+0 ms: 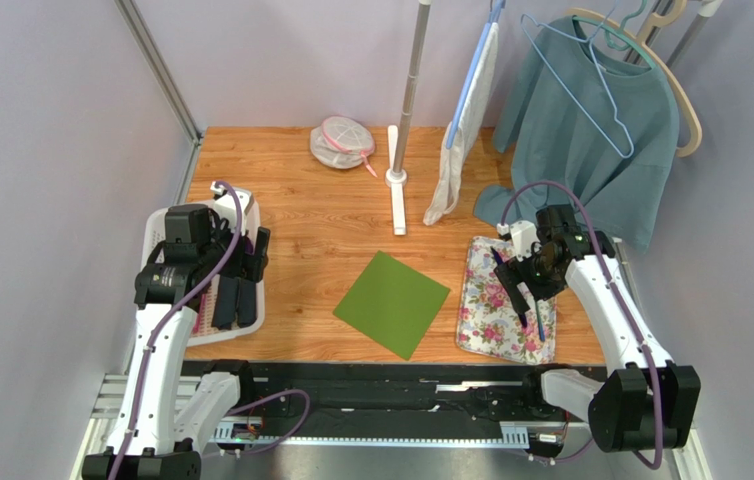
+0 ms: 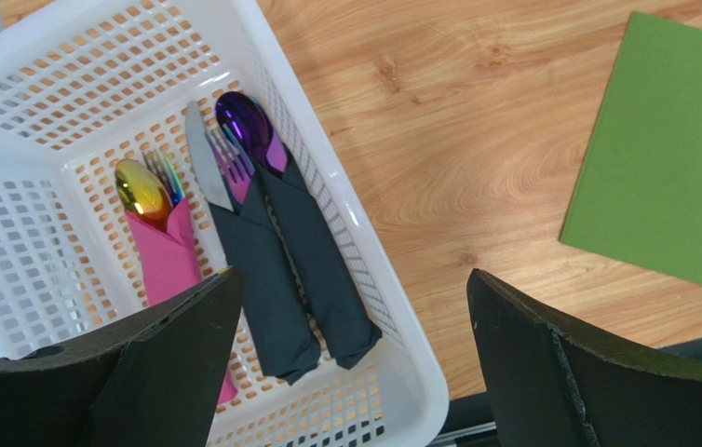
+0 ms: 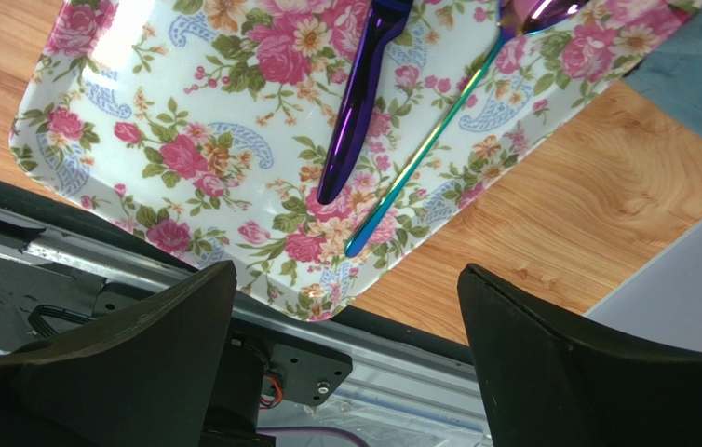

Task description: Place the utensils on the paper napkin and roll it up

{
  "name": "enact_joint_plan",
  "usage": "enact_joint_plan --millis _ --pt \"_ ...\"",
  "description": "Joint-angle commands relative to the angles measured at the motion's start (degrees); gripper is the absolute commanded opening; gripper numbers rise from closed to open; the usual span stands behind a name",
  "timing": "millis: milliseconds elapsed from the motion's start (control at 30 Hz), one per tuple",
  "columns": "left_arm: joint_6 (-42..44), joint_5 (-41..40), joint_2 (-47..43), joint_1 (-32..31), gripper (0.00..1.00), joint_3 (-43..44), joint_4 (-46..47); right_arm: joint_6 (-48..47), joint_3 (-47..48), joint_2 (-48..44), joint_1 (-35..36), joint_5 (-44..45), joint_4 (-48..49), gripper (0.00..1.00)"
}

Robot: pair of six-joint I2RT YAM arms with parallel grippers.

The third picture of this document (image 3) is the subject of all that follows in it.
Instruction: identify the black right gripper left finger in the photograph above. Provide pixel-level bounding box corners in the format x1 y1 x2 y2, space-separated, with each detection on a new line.
0 262 236 446

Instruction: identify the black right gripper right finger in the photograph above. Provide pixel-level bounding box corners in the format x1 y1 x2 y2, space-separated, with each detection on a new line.
457 264 702 446

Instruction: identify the floral pattern tray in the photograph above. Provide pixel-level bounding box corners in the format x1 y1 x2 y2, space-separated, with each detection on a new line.
9 1 702 321

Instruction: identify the rainbow metallic spoon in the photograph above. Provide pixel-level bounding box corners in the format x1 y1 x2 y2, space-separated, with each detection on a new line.
344 0 587 258

